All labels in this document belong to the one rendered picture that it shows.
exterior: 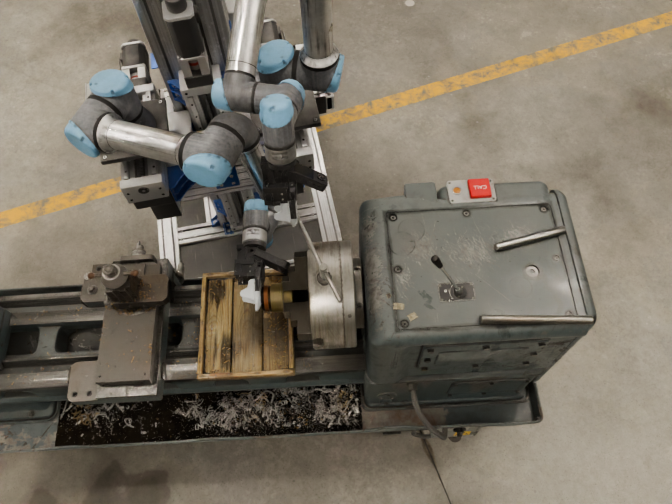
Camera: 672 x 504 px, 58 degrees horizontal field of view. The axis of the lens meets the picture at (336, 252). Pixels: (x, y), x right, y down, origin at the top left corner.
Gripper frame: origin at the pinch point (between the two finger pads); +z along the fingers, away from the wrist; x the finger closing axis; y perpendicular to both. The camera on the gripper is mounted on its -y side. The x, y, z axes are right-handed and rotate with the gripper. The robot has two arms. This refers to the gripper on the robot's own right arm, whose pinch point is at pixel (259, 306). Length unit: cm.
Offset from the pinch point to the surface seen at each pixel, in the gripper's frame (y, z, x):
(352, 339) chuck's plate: -26.5, 11.4, 1.1
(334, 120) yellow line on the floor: -23, -157, -110
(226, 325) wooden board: 13.8, -2.7, -21.6
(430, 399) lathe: -54, 16, -53
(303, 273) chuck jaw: -13.2, -7.5, 5.5
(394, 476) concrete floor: -43, 34, -110
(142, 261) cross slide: 41.4, -23.7, -14.9
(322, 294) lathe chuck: -18.9, 2.2, 12.3
